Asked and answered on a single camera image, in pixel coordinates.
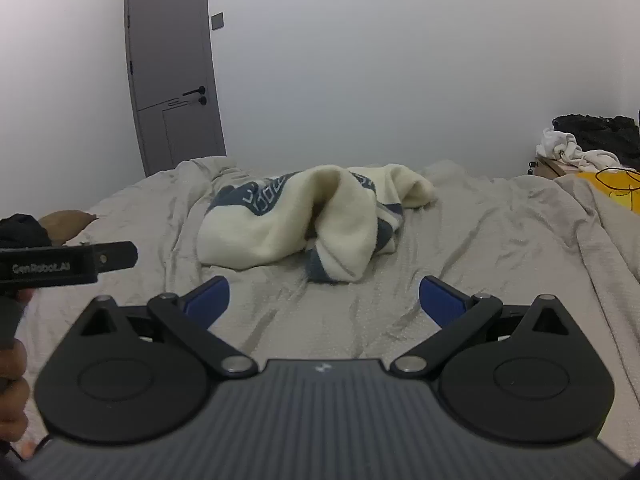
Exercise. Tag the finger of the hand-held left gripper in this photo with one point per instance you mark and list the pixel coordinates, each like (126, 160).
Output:
(117, 257)

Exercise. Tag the person's left hand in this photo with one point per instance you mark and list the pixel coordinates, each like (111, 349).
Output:
(11, 390)

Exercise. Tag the dark cloth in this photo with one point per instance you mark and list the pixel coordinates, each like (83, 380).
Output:
(22, 232)

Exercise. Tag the grey door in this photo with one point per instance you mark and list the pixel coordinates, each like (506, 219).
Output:
(170, 60)

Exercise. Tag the grey light switch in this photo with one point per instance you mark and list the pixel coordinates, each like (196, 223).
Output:
(217, 21)

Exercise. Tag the black cloth pile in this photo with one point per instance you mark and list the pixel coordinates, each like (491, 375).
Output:
(597, 132)

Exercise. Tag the cream and navy sweater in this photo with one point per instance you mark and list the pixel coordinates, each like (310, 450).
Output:
(300, 220)

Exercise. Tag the wooden nightstand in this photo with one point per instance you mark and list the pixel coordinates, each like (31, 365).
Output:
(547, 169)

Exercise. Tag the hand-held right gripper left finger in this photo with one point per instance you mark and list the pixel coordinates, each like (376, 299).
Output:
(210, 300)

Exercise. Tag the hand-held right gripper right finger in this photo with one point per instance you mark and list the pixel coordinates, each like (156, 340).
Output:
(440, 301)

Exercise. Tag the grey bed sheet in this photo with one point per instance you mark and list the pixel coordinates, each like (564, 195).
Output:
(320, 320)

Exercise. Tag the white cloth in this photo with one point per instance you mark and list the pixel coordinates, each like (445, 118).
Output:
(562, 147)

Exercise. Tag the brown cushion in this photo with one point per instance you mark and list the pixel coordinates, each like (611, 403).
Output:
(67, 225)

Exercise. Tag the yellow cloth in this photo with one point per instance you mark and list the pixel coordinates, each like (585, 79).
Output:
(617, 185)

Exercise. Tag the grey blanket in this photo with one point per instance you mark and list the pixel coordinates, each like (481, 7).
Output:
(607, 230)

